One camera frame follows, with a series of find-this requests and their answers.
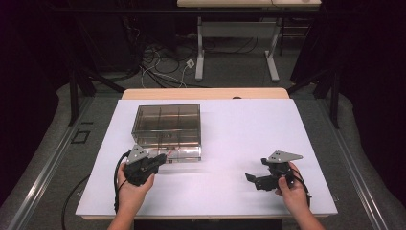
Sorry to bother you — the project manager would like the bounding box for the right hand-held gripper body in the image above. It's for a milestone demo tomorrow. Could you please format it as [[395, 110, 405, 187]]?
[[260, 149, 304, 190]]

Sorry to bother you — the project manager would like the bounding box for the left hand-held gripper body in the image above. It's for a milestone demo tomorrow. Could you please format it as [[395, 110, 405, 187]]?
[[124, 144, 160, 188]]

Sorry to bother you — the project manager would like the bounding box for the smoky acrylic drawer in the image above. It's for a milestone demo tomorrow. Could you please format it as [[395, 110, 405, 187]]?
[[135, 145, 203, 164]]

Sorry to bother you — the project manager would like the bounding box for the smoky acrylic drawer box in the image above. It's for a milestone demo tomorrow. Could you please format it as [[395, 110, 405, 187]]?
[[131, 103, 203, 158]]

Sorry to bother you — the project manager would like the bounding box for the person's left hand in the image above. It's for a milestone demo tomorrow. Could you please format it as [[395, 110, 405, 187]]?
[[116, 163, 156, 213]]

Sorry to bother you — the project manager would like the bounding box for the person's right hand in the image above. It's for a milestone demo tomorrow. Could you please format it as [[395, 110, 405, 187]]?
[[274, 162, 309, 218]]

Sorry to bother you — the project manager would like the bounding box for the white table sheet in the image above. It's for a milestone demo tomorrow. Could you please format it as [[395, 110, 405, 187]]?
[[75, 98, 339, 218]]

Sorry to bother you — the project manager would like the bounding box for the black metal stand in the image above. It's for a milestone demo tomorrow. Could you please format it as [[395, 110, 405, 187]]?
[[286, 6, 341, 129], [67, 18, 127, 127]]

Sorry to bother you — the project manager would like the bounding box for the dark curtain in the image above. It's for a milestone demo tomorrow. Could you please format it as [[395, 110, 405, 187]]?
[[0, 0, 72, 205], [322, 0, 406, 205]]

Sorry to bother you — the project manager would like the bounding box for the white-legged table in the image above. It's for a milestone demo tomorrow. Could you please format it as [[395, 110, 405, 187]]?
[[176, 0, 323, 82]]

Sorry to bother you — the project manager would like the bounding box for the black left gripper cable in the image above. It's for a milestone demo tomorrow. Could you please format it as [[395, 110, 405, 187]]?
[[113, 149, 132, 215]]

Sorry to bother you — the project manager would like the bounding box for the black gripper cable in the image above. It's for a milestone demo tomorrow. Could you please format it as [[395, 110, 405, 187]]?
[[113, 149, 132, 215], [288, 162, 312, 209]]

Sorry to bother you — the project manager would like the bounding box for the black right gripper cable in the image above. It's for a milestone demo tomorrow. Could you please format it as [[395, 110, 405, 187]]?
[[288, 162, 312, 209]]

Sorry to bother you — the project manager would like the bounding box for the metal floor rail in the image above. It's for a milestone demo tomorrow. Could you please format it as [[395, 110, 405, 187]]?
[[318, 98, 390, 230], [5, 95, 94, 230]]

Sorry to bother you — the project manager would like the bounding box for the black floor cable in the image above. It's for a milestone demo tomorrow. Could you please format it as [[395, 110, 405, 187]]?
[[60, 173, 92, 230]]

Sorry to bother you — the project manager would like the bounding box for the tangle of floor cables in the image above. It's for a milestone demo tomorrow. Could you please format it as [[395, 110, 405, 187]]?
[[127, 15, 258, 89]]

